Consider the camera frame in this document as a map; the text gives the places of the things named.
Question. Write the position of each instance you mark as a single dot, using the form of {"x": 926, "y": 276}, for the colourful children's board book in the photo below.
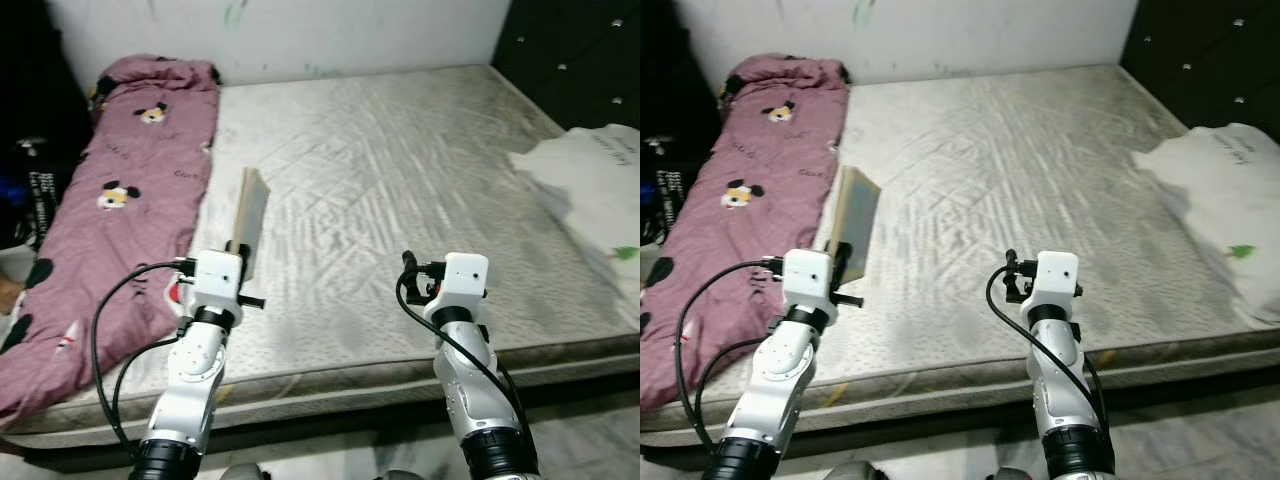
{"x": 252, "y": 210}
{"x": 858, "y": 215}

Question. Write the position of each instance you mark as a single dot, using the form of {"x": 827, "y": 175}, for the white printed pillow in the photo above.
{"x": 1220, "y": 200}
{"x": 590, "y": 210}

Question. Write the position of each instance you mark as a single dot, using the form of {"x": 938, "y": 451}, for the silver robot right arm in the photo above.
{"x": 485, "y": 400}
{"x": 1065, "y": 400}

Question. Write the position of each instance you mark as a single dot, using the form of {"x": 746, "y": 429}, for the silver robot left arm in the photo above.
{"x": 780, "y": 375}
{"x": 195, "y": 380}

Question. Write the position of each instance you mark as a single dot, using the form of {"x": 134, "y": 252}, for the white quilted mattress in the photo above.
{"x": 400, "y": 190}
{"x": 1010, "y": 190}

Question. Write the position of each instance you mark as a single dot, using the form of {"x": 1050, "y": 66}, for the pink cartoon print blanket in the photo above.
{"x": 740, "y": 230}
{"x": 110, "y": 230}

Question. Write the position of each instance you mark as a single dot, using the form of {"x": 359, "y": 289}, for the patterned bed base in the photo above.
{"x": 940, "y": 385}
{"x": 340, "y": 395}

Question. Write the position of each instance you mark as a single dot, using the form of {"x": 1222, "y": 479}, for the grey robot left leg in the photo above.
{"x": 855, "y": 472}
{"x": 245, "y": 472}

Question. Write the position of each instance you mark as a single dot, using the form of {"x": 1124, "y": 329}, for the grey robot leg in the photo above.
{"x": 1005, "y": 475}
{"x": 245, "y": 472}
{"x": 402, "y": 475}
{"x": 855, "y": 472}

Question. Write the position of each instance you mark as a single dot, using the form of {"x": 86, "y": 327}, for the grey robot right leg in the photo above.
{"x": 402, "y": 475}
{"x": 1005, "y": 475}

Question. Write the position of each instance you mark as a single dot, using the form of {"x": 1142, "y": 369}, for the dark tufted headboard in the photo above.
{"x": 1200, "y": 55}
{"x": 570, "y": 60}

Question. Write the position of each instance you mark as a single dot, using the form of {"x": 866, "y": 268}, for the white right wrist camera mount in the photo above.
{"x": 1058, "y": 280}
{"x": 465, "y": 282}

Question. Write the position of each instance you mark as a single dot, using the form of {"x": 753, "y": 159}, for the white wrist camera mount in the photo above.
{"x": 808, "y": 280}
{"x": 465, "y": 282}
{"x": 217, "y": 280}
{"x": 1058, "y": 280}

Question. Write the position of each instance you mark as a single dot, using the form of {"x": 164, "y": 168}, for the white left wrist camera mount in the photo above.
{"x": 217, "y": 280}
{"x": 808, "y": 280}

